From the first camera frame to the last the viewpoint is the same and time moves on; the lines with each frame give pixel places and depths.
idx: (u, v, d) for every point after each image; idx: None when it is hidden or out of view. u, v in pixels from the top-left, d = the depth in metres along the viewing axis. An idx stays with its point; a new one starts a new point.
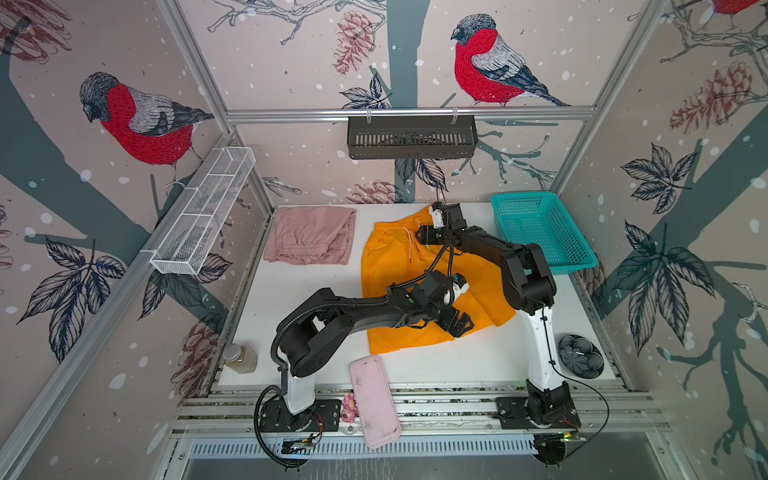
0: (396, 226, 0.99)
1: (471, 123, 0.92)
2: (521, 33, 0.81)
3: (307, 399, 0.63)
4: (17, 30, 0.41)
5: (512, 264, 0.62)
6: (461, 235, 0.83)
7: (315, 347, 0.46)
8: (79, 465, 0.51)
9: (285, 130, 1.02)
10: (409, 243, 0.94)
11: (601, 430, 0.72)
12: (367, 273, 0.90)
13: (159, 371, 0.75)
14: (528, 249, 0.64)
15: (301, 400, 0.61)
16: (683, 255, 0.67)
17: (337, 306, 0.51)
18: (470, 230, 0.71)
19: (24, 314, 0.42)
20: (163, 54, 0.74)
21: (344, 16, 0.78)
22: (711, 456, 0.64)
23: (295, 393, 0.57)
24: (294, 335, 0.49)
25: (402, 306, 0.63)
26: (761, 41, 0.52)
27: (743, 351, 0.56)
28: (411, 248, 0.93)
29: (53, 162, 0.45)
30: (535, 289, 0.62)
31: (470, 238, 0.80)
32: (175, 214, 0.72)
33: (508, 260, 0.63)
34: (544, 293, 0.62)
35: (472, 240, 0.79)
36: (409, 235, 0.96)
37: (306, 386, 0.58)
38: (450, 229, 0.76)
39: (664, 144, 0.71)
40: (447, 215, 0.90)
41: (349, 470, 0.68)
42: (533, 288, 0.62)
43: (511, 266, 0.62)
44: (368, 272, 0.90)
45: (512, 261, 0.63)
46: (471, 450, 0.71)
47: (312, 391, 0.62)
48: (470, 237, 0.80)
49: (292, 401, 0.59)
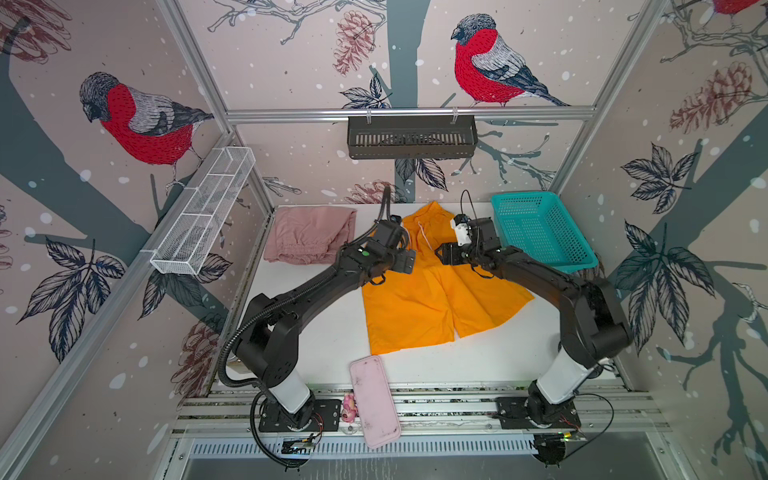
0: None
1: (471, 123, 0.92)
2: (521, 33, 0.81)
3: (302, 393, 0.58)
4: (17, 30, 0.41)
5: (579, 304, 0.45)
6: (498, 259, 0.68)
7: (270, 354, 0.43)
8: (79, 465, 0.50)
9: (285, 130, 1.02)
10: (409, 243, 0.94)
11: (602, 430, 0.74)
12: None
13: (159, 371, 0.75)
14: (596, 286, 0.50)
15: (296, 397, 0.62)
16: (683, 255, 0.67)
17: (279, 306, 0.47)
18: (507, 254, 0.69)
19: (24, 314, 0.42)
20: (163, 54, 0.74)
21: (344, 16, 0.78)
22: (711, 456, 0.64)
23: (285, 396, 0.58)
24: (250, 350, 0.46)
25: (357, 261, 0.59)
26: (761, 40, 0.52)
27: (743, 351, 0.56)
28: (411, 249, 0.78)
29: (54, 162, 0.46)
30: (608, 342, 0.48)
31: (513, 263, 0.65)
32: (176, 214, 0.72)
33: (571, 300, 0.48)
34: (616, 346, 0.48)
35: (513, 268, 0.63)
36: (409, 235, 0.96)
37: (296, 385, 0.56)
38: (480, 247, 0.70)
39: (664, 144, 0.71)
40: (476, 231, 0.75)
41: (349, 470, 0.68)
42: (604, 337, 0.48)
43: (576, 309, 0.48)
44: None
45: (579, 304, 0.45)
46: (471, 450, 0.71)
47: (305, 384, 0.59)
48: (512, 263, 0.65)
49: (287, 402, 0.60)
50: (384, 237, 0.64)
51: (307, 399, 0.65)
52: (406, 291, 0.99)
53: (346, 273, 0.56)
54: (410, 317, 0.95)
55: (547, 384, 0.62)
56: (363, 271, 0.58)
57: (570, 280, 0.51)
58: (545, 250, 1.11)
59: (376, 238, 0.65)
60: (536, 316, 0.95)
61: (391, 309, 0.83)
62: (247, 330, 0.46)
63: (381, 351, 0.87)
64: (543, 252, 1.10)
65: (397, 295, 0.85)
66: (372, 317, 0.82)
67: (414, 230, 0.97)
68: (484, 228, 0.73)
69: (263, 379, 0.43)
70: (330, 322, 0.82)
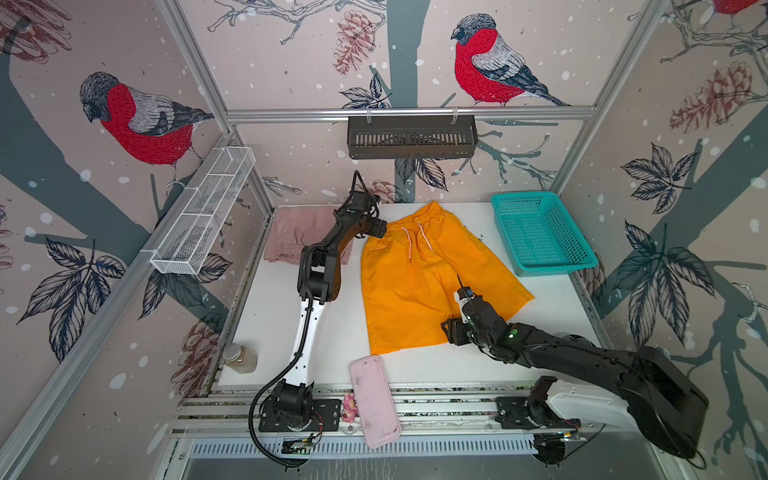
0: (395, 227, 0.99)
1: (471, 123, 0.92)
2: (521, 33, 0.81)
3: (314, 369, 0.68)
4: (18, 30, 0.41)
5: (648, 392, 0.47)
6: (517, 348, 0.60)
7: (328, 278, 0.68)
8: (79, 465, 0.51)
9: (284, 130, 1.02)
10: (408, 243, 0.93)
11: (600, 430, 0.71)
12: (367, 275, 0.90)
13: (159, 371, 0.75)
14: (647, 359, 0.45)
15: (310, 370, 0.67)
16: (683, 255, 0.67)
17: (319, 248, 0.71)
18: (532, 344, 0.59)
19: (24, 314, 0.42)
20: (163, 53, 0.74)
21: (344, 16, 0.78)
22: (710, 456, 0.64)
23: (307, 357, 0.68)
24: (315, 279, 0.70)
25: (350, 217, 0.85)
26: (761, 40, 0.52)
27: (743, 351, 0.56)
28: (411, 248, 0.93)
29: (53, 161, 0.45)
30: (693, 421, 0.42)
31: (540, 351, 0.57)
32: (175, 214, 0.72)
33: (641, 392, 0.42)
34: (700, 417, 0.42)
35: (541, 356, 0.56)
36: (408, 235, 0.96)
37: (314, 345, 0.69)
38: (491, 340, 0.66)
39: (664, 144, 0.71)
40: (477, 318, 0.67)
41: (349, 470, 0.68)
42: (691, 418, 0.42)
43: (651, 399, 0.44)
44: (368, 273, 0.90)
45: (650, 392, 0.47)
46: (472, 450, 0.71)
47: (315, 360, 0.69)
48: (535, 351, 0.57)
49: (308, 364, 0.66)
50: (362, 200, 0.94)
51: (304, 391, 0.67)
52: (405, 290, 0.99)
53: (349, 222, 0.83)
54: (410, 318, 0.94)
55: (565, 406, 0.59)
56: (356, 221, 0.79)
57: (616, 361, 0.47)
58: (545, 250, 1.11)
59: (354, 202, 0.93)
60: (535, 316, 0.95)
61: (391, 309, 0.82)
62: (305, 268, 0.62)
63: (382, 351, 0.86)
64: (544, 252, 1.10)
65: (398, 296, 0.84)
66: (372, 317, 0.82)
67: (413, 230, 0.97)
68: (483, 313, 0.65)
69: (327, 297, 0.69)
70: (330, 322, 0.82)
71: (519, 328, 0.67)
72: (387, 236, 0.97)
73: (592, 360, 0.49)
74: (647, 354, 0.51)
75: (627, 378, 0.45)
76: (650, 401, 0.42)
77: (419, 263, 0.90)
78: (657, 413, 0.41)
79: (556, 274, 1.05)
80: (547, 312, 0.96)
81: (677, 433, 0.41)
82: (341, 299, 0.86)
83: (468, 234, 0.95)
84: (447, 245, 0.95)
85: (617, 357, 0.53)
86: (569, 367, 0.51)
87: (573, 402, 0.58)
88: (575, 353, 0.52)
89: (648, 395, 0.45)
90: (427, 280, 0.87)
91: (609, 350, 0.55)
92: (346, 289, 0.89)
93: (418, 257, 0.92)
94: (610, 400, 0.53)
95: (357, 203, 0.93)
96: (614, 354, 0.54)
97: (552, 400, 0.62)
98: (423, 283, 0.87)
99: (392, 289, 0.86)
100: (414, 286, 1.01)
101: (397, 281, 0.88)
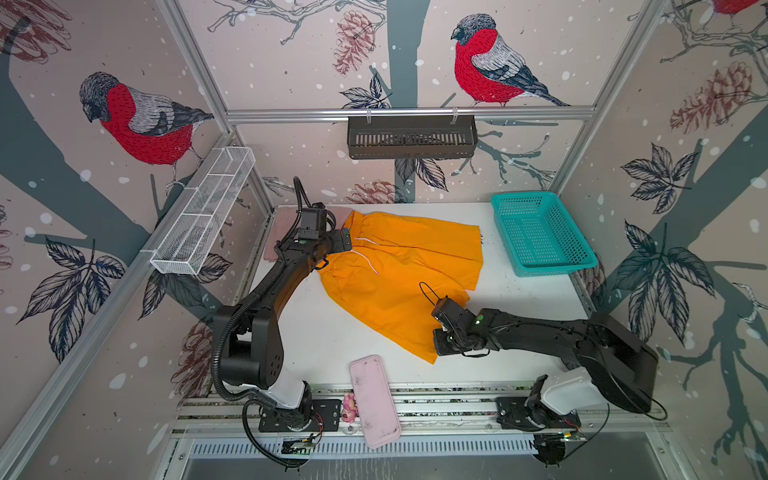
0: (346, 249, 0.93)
1: (471, 123, 0.92)
2: (521, 33, 0.81)
3: (299, 387, 0.66)
4: (17, 30, 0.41)
5: (601, 354, 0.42)
6: (484, 334, 0.61)
7: (258, 355, 0.43)
8: (79, 465, 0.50)
9: (284, 130, 1.02)
10: (367, 257, 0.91)
11: (600, 430, 0.71)
12: (346, 300, 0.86)
13: (159, 372, 0.75)
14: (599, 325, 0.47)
15: (295, 391, 0.64)
16: (683, 255, 0.67)
17: (245, 309, 0.46)
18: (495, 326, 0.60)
19: (24, 314, 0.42)
20: (163, 53, 0.74)
21: (344, 16, 0.78)
22: (711, 456, 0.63)
23: (283, 394, 0.59)
24: (237, 363, 0.45)
25: (299, 250, 0.61)
26: (761, 40, 0.52)
27: (743, 351, 0.56)
28: (377, 253, 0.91)
29: (54, 163, 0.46)
30: (647, 378, 0.44)
31: (504, 332, 0.58)
32: (175, 214, 0.72)
33: (595, 355, 0.44)
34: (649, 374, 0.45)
35: (506, 338, 0.57)
36: (363, 247, 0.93)
37: (288, 383, 0.61)
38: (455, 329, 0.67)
39: (664, 144, 0.71)
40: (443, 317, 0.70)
41: (349, 470, 0.68)
42: (646, 378, 0.44)
43: (605, 362, 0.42)
44: (334, 297, 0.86)
45: (604, 355, 0.49)
46: (471, 450, 0.71)
47: (299, 379, 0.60)
48: (499, 335, 0.58)
49: (288, 400, 0.61)
50: (313, 223, 0.68)
51: (304, 390, 0.68)
52: (408, 298, 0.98)
53: (295, 260, 0.59)
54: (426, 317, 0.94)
55: (558, 400, 0.58)
56: (308, 254, 0.63)
57: (571, 331, 0.49)
58: (545, 250, 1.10)
59: (304, 225, 0.68)
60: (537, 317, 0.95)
61: (409, 324, 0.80)
62: (223, 348, 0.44)
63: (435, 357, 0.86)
64: (543, 252, 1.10)
65: (404, 307, 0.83)
66: (399, 338, 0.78)
67: (363, 243, 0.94)
68: (448, 309, 0.69)
69: (261, 382, 0.45)
70: (295, 332, 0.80)
71: (485, 313, 0.66)
72: (345, 255, 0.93)
73: (550, 333, 0.51)
74: (598, 319, 0.47)
75: (582, 345, 0.48)
76: (603, 362, 0.44)
77: (393, 260, 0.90)
78: (611, 375, 0.43)
79: (555, 275, 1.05)
80: (547, 311, 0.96)
81: (632, 392, 0.43)
82: (305, 308, 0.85)
83: (424, 222, 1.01)
84: (410, 234, 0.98)
85: (573, 327, 0.49)
86: (529, 343, 0.53)
87: (559, 393, 0.58)
88: (537, 328, 0.54)
89: (600, 356, 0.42)
90: (413, 274, 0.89)
91: (566, 321, 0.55)
92: (321, 295, 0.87)
93: (387, 256, 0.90)
94: (579, 377, 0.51)
95: (309, 230, 0.68)
96: (571, 324, 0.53)
97: (546, 399, 0.62)
98: (414, 279, 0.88)
99: (382, 295, 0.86)
100: (410, 277, 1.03)
101: (383, 287, 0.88)
